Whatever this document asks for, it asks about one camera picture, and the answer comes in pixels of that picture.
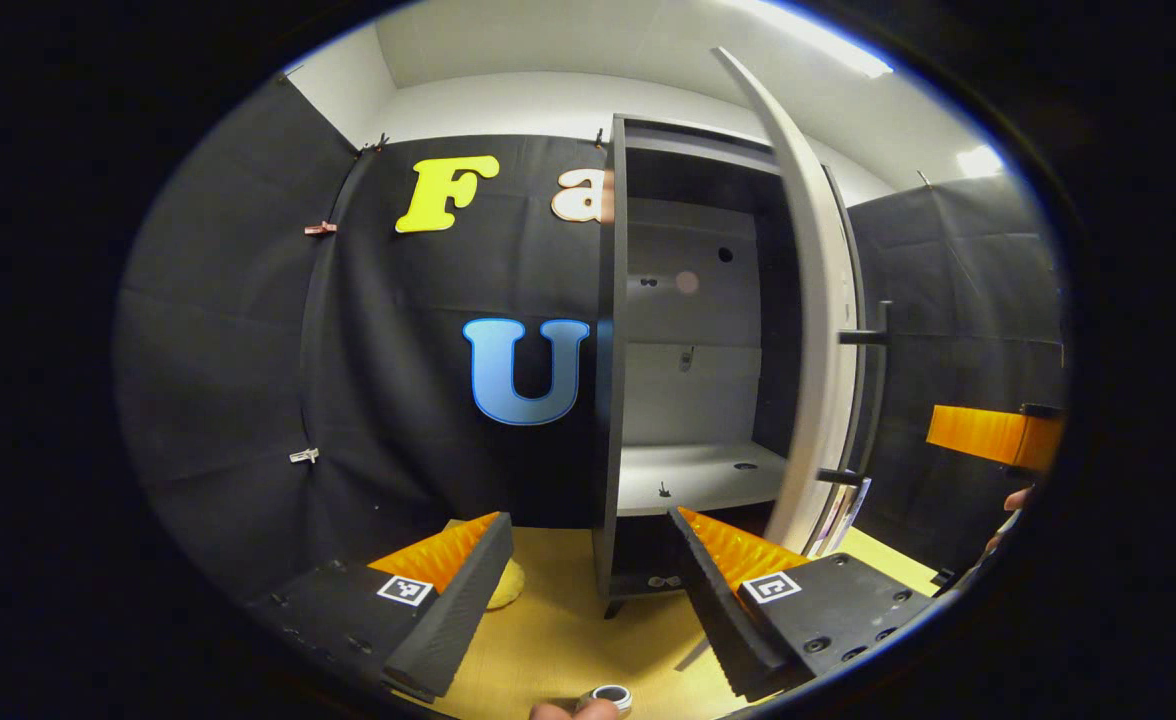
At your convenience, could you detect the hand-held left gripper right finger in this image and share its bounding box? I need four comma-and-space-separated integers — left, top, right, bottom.
666, 506, 939, 701

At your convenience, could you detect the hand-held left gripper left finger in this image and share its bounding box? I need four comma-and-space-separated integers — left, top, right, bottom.
248, 512, 515, 701

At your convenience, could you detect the white cabinet shelf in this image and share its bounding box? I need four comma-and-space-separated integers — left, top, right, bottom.
616, 440, 789, 518

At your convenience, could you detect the grey cabinet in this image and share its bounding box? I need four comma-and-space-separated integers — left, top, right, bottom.
593, 113, 869, 619

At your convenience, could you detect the yellow toy bread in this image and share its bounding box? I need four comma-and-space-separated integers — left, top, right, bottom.
485, 557, 527, 611

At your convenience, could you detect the black backdrop cloth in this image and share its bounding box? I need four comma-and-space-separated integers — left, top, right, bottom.
848, 175, 1067, 576
113, 75, 364, 601
298, 135, 619, 566

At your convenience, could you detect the white booklet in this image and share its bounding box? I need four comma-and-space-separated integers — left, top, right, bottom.
808, 478, 874, 559

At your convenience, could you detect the small ceiling light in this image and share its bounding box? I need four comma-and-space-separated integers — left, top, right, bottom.
953, 145, 1006, 179

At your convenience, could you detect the black door handle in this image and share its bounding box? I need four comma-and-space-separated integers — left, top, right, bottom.
815, 300, 894, 489

